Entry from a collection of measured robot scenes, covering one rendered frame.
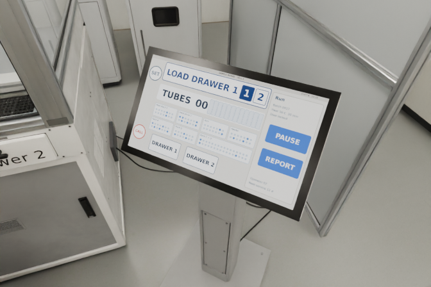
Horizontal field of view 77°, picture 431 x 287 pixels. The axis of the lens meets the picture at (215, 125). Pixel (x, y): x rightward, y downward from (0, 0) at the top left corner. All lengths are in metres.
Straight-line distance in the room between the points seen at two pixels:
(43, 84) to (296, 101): 0.70
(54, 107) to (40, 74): 0.12
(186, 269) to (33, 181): 0.86
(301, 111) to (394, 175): 1.75
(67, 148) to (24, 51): 0.36
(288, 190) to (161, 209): 1.26
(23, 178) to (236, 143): 0.83
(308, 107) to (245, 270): 1.12
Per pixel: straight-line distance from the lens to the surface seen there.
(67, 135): 1.04
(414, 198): 2.29
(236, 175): 0.69
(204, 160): 0.71
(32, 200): 1.33
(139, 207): 1.87
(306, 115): 0.66
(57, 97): 0.95
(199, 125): 0.71
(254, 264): 1.63
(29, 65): 0.91
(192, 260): 1.63
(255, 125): 0.67
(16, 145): 1.07
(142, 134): 0.79
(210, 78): 0.71
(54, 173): 1.20
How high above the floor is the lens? 1.54
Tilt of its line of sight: 41 degrees down
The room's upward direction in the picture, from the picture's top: 1 degrees clockwise
